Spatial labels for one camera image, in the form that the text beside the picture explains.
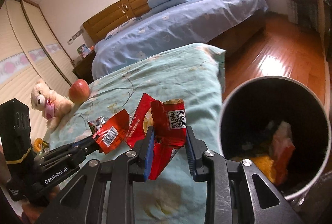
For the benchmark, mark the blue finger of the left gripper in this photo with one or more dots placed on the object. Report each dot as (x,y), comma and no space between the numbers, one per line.
(80,139)
(81,149)

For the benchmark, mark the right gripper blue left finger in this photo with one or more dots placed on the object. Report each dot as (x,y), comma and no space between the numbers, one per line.
(96,184)

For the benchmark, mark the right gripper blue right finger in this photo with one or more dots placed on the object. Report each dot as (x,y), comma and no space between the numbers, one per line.
(236,191)

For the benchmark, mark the orange candy bag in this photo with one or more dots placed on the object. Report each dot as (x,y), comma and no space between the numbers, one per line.
(109,133)

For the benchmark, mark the red white plastic bag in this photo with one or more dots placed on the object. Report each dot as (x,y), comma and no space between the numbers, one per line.
(283,149)

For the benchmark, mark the dark red snack packet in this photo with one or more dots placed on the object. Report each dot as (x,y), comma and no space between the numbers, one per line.
(168,120)

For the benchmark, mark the grey round trash bin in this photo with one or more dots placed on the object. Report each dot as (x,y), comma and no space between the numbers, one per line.
(251,115)

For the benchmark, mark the left hand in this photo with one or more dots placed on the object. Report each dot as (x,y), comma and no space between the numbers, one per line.
(30,212)

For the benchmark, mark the cream teddy bear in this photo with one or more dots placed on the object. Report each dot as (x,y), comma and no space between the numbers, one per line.
(52,105)

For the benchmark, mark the red apple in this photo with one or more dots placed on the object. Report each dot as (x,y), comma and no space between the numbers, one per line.
(79,92)

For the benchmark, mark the dark wooden nightstand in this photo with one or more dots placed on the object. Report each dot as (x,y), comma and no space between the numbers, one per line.
(83,69)

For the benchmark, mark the framed photo on nightstand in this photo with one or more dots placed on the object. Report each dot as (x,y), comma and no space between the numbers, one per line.
(83,51)

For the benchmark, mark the sliding wardrobe doors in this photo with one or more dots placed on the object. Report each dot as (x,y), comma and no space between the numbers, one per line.
(30,52)

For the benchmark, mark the teal floral bed blanket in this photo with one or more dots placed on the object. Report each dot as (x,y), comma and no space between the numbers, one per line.
(171,90)

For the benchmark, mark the wooden headboard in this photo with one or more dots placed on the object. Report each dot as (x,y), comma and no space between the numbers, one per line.
(99,25)

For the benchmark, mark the blue sheeted bed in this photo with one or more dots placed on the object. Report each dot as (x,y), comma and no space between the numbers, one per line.
(194,21)

